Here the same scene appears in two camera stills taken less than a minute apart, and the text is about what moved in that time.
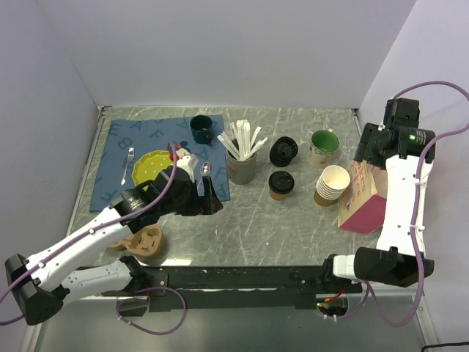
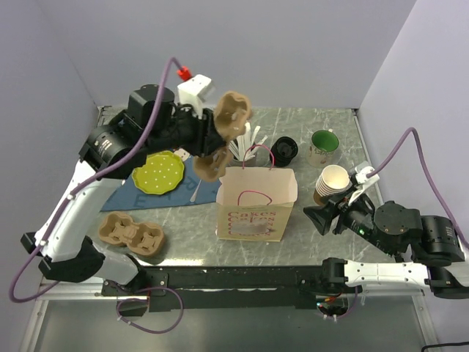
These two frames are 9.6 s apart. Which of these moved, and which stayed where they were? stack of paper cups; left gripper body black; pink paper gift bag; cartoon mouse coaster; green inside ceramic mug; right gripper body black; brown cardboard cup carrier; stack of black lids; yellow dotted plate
Moved: right gripper body black; pink paper gift bag; left gripper body black
Stayed: stack of paper cups; brown cardboard cup carrier; yellow dotted plate; stack of black lids; green inside ceramic mug; cartoon mouse coaster
